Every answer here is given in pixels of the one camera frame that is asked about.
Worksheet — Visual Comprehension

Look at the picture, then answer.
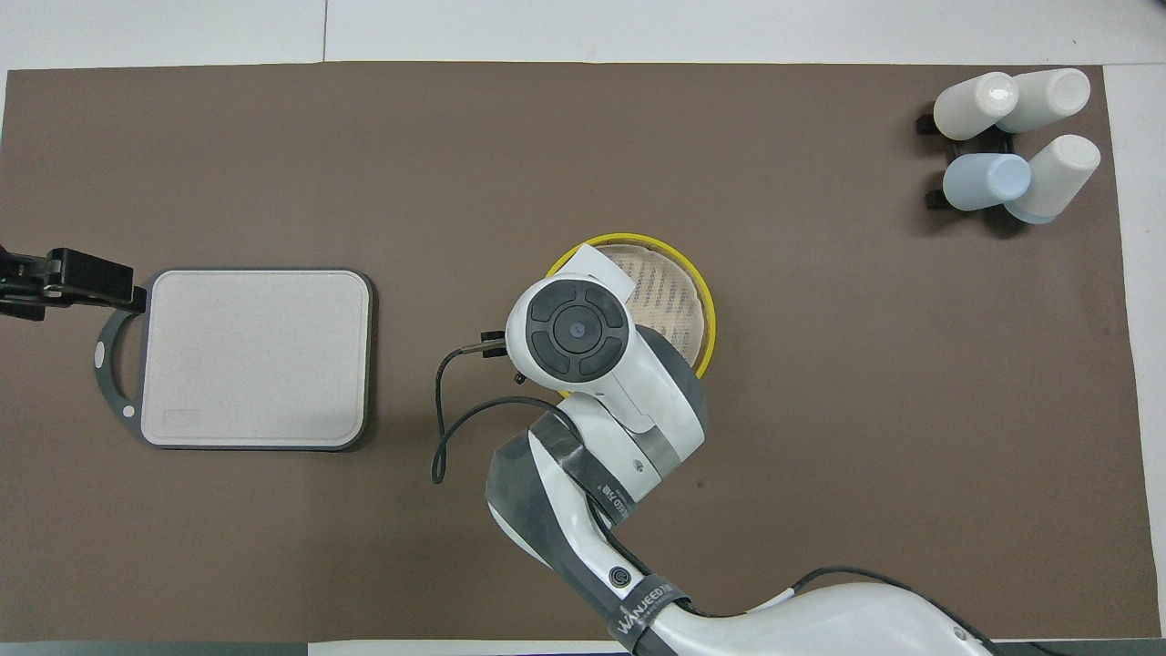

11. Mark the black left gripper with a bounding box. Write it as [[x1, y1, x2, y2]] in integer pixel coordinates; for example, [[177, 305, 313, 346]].
[[0, 244, 148, 322]]

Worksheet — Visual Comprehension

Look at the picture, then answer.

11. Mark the yellow round steamer basket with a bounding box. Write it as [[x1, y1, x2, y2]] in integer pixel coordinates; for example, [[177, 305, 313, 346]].
[[545, 233, 718, 398]]

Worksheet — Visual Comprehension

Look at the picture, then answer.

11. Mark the brown table mat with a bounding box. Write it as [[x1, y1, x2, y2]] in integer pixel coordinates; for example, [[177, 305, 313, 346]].
[[0, 60, 1151, 644]]

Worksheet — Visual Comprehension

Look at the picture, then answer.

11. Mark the black cup rack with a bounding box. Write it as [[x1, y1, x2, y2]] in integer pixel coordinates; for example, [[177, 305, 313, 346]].
[[915, 104, 1018, 211]]

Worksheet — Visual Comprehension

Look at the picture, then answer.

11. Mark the light blue plastic cup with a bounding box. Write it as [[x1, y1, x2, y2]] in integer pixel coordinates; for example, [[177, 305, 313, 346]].
[[942, 152, 1032, 213]]

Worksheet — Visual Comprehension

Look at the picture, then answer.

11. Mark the white plastic cup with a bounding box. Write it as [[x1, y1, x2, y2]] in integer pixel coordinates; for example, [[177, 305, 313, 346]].
[[1006, 134, 1101, 225], [997, 67, 1092, 136], [934, 72, 1020, 141]]

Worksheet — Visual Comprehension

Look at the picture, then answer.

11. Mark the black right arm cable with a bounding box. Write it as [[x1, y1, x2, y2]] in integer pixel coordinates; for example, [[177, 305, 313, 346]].
[[431, 339, 967, 639]]

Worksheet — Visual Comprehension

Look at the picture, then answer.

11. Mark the grey cutting board with handle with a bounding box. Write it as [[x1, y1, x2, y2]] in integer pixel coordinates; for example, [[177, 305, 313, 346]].
[[93, 267, 374, 453]]

